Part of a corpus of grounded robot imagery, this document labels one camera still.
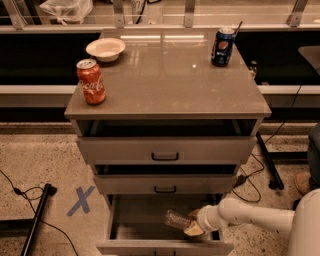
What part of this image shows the clear plastic water bottle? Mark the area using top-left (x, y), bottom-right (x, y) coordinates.
top-left (165, 210), bottom-right (192, 230)

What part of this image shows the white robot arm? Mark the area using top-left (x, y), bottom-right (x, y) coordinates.
top-left (184, 189), bottom-right (320, 256)

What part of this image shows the bottom grey drawer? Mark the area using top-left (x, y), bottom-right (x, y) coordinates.
top-left (96, 194), bottom-right (233, 256)

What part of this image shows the grey drawer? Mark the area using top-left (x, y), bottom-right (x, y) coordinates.
top-left (73, 119), bottom-right (259, 165)
top-left (94, 164), bottom-right (237, 194)
top-left (96, 194), bottom-right (233, 256)

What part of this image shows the middle grey drawer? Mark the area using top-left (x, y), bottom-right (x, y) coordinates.
top-left (94, 164), bottom-right (237, 194)

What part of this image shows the grey drawer cabinet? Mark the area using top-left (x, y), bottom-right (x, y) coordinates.
top-left (64, 28), bottom-right (272, 256)

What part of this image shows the top grey drawer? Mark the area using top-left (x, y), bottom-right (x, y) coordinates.
top-left (73, 119), bottom-right (259, 165)

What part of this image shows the black pole right floor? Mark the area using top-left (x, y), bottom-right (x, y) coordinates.
top-left (256, 132), bottom-right (284, 190)

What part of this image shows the black pole floor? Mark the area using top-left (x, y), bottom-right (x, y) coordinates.
top-left (256, 132), bottom-right (284, 190)
top-left (20, 183), bottom-right (57, 256)

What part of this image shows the blue tape X mark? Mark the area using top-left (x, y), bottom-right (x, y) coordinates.
top-left (67, 185), bottom-right (95, 217)

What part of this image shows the person's shoe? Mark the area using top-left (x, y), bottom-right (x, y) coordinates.
top-left (294, 172), bottom-right (311, 195)

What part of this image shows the black pole left floor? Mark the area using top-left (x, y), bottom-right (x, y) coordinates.
top-left (20, 183), bottom-right (57, 256)

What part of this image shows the person's blue jeans leg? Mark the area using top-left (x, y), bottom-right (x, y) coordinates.
top-left (307, 123), bottom-right (320, 189)

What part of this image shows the blue Pepsi can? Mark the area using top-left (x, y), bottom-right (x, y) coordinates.
top-left (211, 27), bottom-right (236, 67)

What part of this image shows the red Coca-Cola can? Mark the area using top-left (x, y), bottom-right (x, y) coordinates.
top-left (76, 59), bottom-right (106, 105)

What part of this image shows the white bowl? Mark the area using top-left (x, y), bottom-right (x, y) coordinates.
top-left (86, 38), bottom-right (126, 62)

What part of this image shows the white plastic bag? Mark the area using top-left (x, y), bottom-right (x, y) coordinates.
top-left (40, 0), bottom-right (93, 24)

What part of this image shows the black cable right floor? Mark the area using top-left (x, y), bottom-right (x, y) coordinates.
top-left (232, 83), bottom-right (304, 204)

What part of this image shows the black cable floor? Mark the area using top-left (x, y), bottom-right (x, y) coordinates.
top-left (0, 169), bottom-right (80, 256)
top-left (232, 83), bottom-right (304, 204)

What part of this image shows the black cable left floor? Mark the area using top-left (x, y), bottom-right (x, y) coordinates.
top-left (0, 169), bottom-right (80, 256)

